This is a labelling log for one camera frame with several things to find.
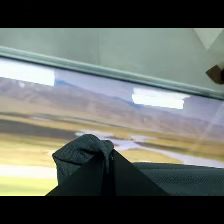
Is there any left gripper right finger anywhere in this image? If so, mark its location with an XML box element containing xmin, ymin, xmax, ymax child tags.
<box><xmin>108</xmin><ymin>148</ymin><xmax>170</xmax><ymax>197</ymax></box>

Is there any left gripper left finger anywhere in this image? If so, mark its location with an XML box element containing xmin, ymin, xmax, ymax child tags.
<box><xmin>45</xmin><ymin>150</ymin><xmax>112</xmax><ymax>197</ymax></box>

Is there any dark grey garment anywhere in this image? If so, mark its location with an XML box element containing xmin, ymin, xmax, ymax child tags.
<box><xmin>51</xmin><ymin>133</ymin><xmax>224</xmax><ymax>197</ymax></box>

